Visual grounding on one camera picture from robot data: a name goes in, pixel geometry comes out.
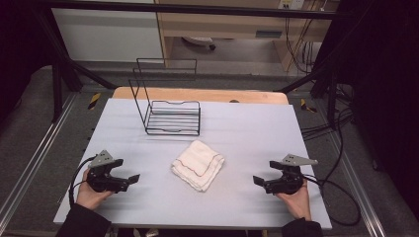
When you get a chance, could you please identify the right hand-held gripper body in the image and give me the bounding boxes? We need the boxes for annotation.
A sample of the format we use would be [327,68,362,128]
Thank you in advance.
[263,153,319,196]

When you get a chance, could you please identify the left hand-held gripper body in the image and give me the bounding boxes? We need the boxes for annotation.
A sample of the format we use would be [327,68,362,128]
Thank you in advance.
[86,149,130,194]

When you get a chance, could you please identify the person's left hand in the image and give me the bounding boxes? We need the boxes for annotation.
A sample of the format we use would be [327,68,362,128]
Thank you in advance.
[75,169,115,211]

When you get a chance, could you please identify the person's right hand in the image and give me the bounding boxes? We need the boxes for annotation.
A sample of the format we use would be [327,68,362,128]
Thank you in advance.
[275,180,312,221]

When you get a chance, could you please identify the white folded towel red stitching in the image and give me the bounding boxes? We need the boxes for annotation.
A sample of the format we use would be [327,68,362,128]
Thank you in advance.
[170,139,226,194]

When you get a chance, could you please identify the yellow black floor tape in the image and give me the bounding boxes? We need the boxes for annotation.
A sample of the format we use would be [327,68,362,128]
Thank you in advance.
[87,92,102,111]
[299,98,318,114]

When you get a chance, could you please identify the wooden table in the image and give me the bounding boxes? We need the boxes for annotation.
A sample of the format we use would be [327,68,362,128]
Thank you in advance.
[112,86,291,106]

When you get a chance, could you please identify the black curtain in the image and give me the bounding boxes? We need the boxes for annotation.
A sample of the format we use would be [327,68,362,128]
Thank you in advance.
[0,0,55,123]
[337,0,419,211]

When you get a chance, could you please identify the white chair base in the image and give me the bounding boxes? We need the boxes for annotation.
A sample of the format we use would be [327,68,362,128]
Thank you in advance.
[181,36,217,51]

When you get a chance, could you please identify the light wooden desk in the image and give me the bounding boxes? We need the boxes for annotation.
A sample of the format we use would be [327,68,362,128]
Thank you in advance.
[154,0,341,72]

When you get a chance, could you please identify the white power strip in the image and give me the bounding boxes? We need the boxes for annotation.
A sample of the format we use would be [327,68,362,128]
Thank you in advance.
[278,0,306,11]

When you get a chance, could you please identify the left hand-held gripper black cable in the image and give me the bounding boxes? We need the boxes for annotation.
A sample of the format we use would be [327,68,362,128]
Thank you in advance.
[67,155,97,209]

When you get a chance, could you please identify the hand-held gripper black cable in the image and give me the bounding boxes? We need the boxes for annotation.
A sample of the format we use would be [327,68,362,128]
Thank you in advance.
[67,155,97,209]
[301,173,362,228]

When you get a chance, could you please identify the bundle of black floor cables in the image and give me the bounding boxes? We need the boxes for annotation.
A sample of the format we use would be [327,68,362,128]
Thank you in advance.
[299,83,356,142]

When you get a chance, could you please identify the right hand-held gripper black cable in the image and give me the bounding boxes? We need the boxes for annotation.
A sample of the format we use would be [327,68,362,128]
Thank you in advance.
[301,173,362,228]

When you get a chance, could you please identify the black wire rack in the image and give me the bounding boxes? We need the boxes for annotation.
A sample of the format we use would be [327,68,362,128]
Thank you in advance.
[127,57,202,137]

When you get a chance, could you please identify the aluminium floor rail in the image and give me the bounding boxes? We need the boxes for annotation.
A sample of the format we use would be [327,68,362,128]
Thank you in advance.
[328,130,387,237]
[0,93,79,225]

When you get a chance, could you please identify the black metal frame stand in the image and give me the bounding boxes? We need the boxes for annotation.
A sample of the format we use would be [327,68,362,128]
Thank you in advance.
[276,60,342,130]
[32,6,119,123]

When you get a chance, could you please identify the hanging black cables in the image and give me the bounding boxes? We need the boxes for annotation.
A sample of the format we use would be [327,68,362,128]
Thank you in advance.
[284,16,319,75]

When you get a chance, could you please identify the black metal frame crossbar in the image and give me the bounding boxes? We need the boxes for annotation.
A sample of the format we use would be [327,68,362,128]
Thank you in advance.
[41,0,342,20]

